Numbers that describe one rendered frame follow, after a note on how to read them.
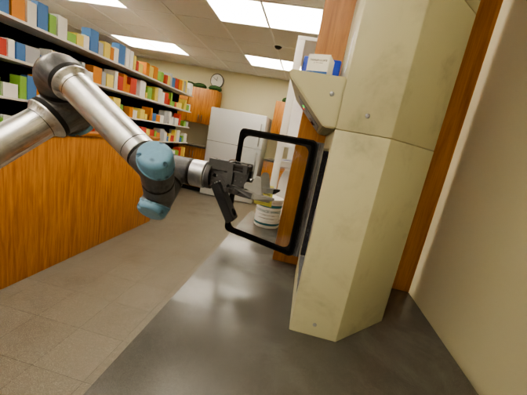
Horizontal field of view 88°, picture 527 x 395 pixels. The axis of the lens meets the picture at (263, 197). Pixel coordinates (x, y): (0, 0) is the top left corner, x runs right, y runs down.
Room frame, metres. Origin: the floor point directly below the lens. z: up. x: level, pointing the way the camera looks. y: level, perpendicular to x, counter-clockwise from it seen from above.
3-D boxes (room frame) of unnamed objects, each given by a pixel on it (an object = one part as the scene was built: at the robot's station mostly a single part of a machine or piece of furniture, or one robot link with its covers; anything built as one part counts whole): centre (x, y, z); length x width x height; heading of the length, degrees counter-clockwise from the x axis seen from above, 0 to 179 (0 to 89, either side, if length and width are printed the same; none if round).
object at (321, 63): (0.70, -0.07, 1.54); 0.05 x 0.05 x 0.06; 68
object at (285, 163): (0.96, -0.01, 1.19); 0.30 x 0.01 x 0.40; 61
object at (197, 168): (0.76, 0.18, 1.24); 0.08 x 0.05 x 0.08; 173
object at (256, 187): (0.68, 0.02, 1.24); 0.09 x 0.03 x 0.06; 48
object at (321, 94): (0.74, -0.08, 1.46); 0.32 x 0.11 x 0.10; 173
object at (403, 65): (0.72, -0.26, 1.33); 0.32 x 0.25 x 0.77; 173
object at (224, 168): (0.75, 0.10, 1.25); 0.12 x 0.08 x 0.09; 83
